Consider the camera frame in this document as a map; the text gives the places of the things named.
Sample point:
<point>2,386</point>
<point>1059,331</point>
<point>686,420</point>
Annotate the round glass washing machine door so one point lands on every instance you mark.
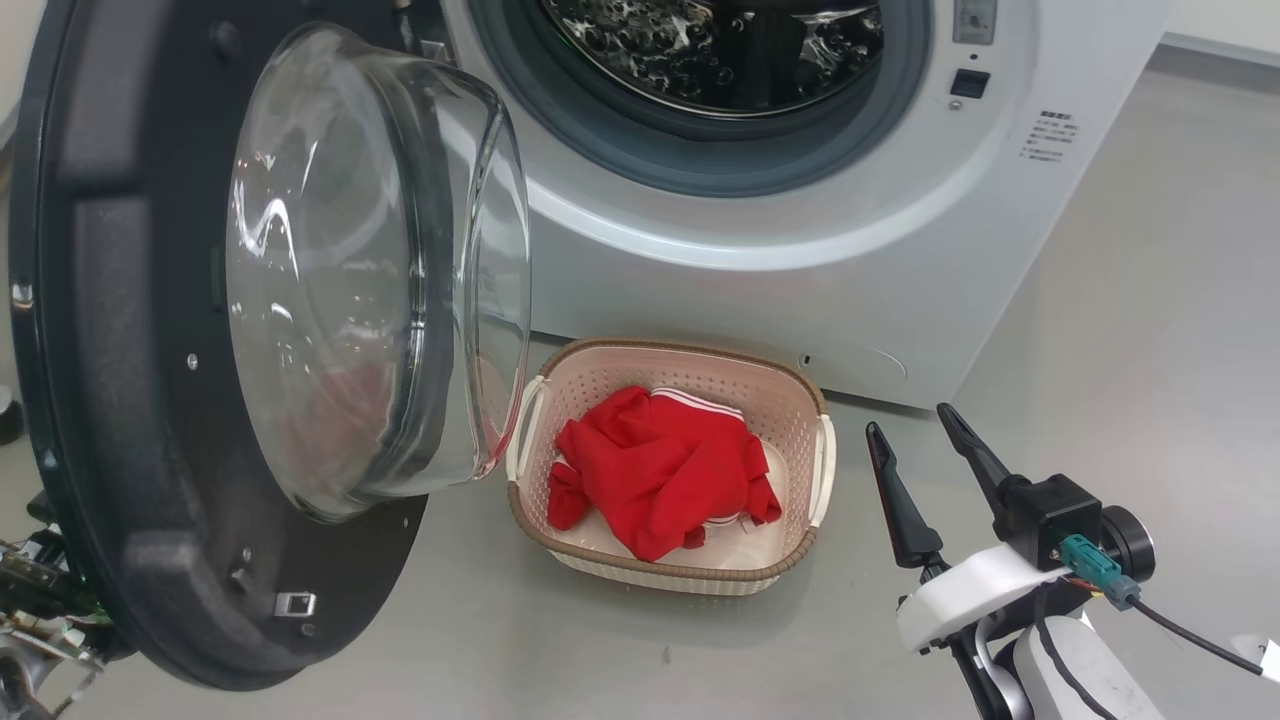
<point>130,350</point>

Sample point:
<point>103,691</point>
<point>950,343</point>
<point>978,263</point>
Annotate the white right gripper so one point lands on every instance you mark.
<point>965,595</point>

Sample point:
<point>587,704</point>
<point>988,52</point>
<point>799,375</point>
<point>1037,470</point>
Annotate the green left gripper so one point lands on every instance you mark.
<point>45,590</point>

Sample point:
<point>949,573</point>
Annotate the cream perforated laundry basket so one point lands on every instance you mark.
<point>600,373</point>

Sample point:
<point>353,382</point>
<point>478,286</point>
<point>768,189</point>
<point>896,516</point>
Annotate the red garment with white stripes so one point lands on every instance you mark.
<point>650,470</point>

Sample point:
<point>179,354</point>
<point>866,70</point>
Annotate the white front-load washing machine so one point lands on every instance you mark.
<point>800,280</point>

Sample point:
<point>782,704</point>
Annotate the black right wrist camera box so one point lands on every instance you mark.
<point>1050,515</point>

